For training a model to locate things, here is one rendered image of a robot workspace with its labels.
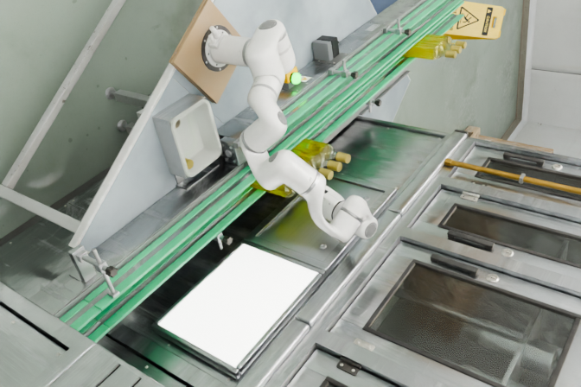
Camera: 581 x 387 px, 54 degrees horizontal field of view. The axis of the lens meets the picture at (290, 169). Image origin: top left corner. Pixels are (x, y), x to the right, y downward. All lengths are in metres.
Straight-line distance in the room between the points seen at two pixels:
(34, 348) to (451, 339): 1.04
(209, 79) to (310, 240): 0.65
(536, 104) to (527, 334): 6.81
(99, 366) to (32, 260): 1.10
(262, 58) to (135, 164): 0.54
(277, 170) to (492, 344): 0.73
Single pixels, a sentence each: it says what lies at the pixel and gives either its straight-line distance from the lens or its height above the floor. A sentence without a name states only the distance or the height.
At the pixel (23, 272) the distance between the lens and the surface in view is 2.29.
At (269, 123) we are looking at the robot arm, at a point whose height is 1.21.
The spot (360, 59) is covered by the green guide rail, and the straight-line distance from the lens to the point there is 2.51.
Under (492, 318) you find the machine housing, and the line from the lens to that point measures 1.74.
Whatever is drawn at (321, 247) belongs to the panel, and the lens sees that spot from 1.89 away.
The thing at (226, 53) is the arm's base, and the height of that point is 0.86.
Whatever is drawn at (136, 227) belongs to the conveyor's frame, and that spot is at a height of 0.80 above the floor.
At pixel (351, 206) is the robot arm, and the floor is 1.39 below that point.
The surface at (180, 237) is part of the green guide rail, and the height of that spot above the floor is 0.95.
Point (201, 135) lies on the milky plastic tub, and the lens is 2.02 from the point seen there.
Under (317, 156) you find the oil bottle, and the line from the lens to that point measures 2.06.
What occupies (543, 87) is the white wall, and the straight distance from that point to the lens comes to 8.25.
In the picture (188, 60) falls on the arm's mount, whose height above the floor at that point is 0.77.
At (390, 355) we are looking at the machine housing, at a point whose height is 1.62.
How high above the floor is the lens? 2.17
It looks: 34 degrees down
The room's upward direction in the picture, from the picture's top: 105 degrees clockwise
